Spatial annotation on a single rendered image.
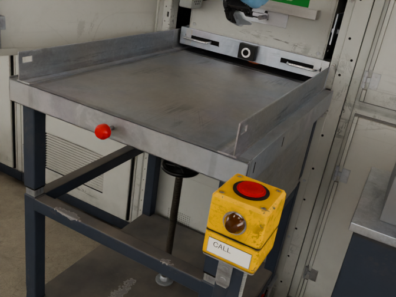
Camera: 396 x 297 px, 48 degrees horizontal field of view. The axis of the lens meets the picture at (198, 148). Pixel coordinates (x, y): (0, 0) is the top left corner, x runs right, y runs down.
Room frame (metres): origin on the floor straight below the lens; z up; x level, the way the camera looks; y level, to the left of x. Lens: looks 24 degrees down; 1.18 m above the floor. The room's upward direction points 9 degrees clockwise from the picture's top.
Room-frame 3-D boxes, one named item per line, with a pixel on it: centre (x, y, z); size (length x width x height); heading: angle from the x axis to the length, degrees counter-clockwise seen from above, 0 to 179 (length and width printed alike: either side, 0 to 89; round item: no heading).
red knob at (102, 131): (0.84, 0.19, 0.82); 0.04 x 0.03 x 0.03; 155
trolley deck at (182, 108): (1.17, 0.04, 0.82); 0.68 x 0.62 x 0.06; 155
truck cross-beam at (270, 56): (1.53, -0.13, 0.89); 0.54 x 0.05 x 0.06; 65
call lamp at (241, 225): (0.49, -0.06, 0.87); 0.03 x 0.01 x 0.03; 65
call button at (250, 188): (0.53, -0.08, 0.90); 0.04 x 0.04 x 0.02
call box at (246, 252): (0.53, -0.08, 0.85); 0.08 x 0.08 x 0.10; 65
